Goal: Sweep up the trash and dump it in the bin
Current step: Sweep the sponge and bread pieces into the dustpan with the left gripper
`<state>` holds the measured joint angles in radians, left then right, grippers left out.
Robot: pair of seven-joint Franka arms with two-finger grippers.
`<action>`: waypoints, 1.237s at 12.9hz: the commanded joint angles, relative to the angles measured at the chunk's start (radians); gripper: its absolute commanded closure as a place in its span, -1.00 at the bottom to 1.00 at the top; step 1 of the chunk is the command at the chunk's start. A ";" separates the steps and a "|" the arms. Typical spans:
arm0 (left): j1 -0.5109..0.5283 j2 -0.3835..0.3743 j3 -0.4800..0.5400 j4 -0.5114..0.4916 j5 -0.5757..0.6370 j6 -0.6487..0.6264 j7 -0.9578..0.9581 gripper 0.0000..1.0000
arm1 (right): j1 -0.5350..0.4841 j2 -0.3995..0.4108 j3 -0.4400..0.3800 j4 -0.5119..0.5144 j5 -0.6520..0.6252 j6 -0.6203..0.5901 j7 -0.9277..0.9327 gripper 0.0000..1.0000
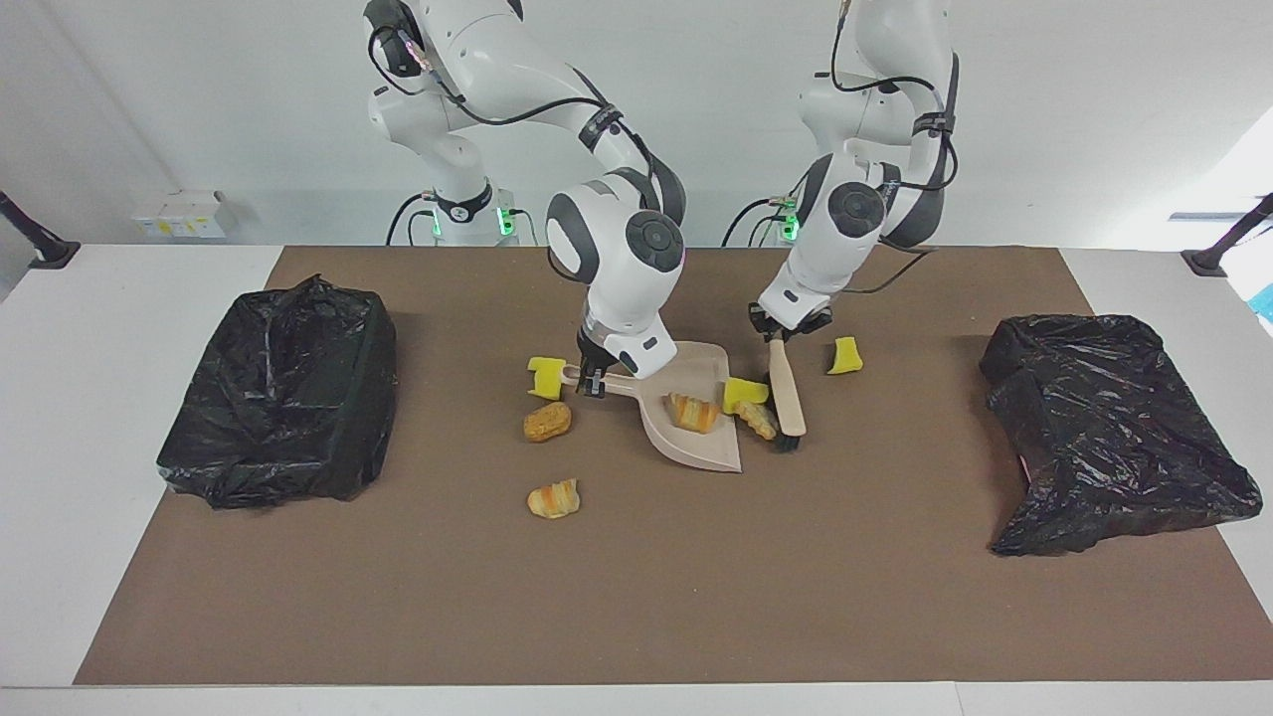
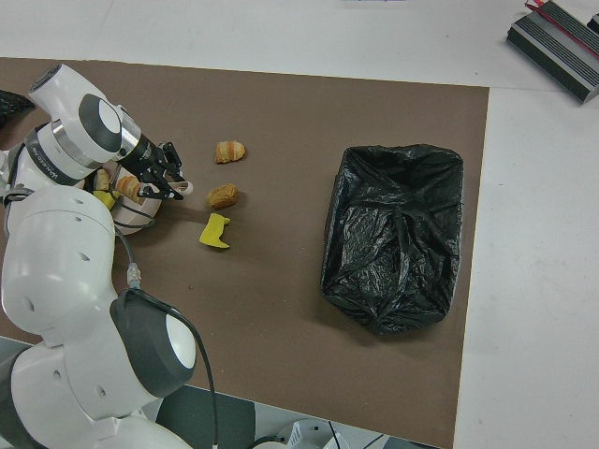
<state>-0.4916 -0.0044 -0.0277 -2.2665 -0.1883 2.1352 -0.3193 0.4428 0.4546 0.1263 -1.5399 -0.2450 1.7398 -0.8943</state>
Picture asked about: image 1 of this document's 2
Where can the boxy bin with black bag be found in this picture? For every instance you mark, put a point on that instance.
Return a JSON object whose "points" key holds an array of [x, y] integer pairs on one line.
{"points": [[278, 398]]}

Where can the orange striped bread piece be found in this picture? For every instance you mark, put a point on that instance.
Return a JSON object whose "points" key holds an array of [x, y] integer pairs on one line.
{"points": [[693, 413]]}

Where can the beige plastic dustpan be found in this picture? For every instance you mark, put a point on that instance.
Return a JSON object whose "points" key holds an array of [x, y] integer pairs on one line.
{"points": [[696, 447]]}

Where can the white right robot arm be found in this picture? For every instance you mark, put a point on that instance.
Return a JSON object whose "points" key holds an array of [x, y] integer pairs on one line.
{"points": [[617, 259]]}

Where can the pale flaky pastry piece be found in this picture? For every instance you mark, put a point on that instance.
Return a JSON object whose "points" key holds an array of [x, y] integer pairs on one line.
{"points": [[759, 423]]}

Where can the small yellow sponge wedge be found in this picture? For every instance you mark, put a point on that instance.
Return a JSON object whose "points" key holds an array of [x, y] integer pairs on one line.
{"points": [[845, 358]]}

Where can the beige brush with black bristles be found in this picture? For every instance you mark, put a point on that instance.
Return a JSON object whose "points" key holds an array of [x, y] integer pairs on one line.
{"points": [[786, 393]]}

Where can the large yellow sponge block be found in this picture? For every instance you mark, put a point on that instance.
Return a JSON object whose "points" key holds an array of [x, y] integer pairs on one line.
{"points": [[744, 393]]}

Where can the crumpled bin with black bag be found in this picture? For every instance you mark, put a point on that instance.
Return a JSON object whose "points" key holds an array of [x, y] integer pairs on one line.
{"points": [[1104, 438]]}

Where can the brown bread roll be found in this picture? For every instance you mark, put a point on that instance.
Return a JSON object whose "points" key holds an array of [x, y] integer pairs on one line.
{"points": [[547, 422]]}

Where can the blue object at edge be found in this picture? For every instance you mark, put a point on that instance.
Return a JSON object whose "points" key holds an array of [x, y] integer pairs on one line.
{"points": [[1265, 303]]}

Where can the notched yellow sponge piece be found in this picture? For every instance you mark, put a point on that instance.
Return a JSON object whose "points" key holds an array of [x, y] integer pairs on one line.
{"points": [[545, 378]]}

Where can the orange striped croissant piece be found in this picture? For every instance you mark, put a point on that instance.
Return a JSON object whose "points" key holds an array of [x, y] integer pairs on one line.
{"points": [[553, 499]]}

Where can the white wall socket box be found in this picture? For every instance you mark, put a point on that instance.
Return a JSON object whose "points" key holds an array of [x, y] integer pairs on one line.
{"points": [[179, 214]]}

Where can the black camera stand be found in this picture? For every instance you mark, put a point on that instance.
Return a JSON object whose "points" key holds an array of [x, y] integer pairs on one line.
{"points": [[40, 244], [1223, 249]]}

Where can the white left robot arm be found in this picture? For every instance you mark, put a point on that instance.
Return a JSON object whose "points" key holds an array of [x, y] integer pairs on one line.
{"points": [[845, 239]]}

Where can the brown table mat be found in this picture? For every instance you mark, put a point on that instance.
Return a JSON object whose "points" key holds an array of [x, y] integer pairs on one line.
{"points": [[636, 617]]}

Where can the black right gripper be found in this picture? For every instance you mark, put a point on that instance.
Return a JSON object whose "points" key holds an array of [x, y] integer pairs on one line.
{"points": [[592, 356]]}

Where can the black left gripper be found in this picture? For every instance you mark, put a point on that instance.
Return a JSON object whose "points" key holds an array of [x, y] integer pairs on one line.
{"points": [[791, 328]]}

